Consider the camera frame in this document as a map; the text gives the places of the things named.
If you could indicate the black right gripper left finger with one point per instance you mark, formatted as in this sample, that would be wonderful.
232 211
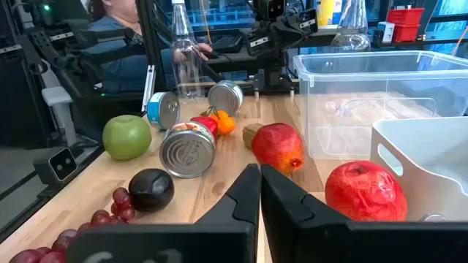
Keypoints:
234 219

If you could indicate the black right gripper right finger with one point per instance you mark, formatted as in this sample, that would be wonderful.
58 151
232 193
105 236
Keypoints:
292 226

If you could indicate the red apple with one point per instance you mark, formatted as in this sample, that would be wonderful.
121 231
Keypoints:
365 191
278 146

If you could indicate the tin can picture label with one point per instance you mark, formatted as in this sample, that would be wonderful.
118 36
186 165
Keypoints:
186 153

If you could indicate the olive brown kiwi fruit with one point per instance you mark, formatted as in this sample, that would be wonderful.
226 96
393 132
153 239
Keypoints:
249 134

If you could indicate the black plum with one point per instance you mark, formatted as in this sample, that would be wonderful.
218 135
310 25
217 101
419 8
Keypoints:
151 190

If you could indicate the orange tangerine cluster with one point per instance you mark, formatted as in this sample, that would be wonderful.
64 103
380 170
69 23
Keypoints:
226 125

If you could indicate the red grape bunch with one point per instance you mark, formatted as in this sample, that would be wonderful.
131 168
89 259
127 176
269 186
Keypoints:
122 197

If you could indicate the tin can blue red label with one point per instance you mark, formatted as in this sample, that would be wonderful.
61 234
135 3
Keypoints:
225 98

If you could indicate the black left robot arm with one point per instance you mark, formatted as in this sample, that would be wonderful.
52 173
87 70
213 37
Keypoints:
274 55

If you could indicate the green apple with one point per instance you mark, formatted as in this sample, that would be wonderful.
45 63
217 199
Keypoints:
126 139

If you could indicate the dark grey desk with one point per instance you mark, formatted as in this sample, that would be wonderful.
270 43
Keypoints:
402 43
234 62

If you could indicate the black computer mouse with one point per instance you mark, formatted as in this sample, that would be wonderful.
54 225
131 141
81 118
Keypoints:
211 55

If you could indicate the person's hand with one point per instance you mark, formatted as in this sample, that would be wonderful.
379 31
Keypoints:
197 49

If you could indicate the black keyboard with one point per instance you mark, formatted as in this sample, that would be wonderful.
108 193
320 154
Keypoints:
228 44

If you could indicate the large clear plastic storage bin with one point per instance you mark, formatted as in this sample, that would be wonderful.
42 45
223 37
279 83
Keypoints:
384 73

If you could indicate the person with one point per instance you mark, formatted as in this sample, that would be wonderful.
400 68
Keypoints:
120 65

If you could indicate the light grey stand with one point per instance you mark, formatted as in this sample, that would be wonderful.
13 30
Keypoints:
58 106

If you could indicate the yellow white wipes canister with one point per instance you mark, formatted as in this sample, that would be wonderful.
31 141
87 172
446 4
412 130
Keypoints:
325 12

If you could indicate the small white box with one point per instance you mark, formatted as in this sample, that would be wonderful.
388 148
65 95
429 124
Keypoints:
386 31

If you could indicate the red storage bin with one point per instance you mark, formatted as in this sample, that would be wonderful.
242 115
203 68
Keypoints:
406 33
406 16

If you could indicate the black equipment with green light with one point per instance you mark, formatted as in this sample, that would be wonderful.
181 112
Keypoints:
36 47

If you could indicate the black table-level camera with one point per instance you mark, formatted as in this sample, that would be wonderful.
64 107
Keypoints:
60 166

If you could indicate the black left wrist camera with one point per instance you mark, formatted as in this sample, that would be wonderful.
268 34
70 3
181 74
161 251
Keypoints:
272 9

